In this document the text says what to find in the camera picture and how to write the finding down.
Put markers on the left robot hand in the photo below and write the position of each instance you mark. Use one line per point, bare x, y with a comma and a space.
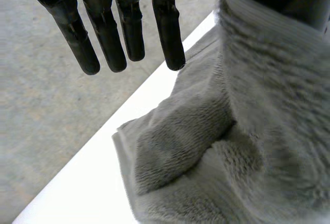
108, 36

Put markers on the grey towel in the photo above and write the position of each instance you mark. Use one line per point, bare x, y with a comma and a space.
245, 121

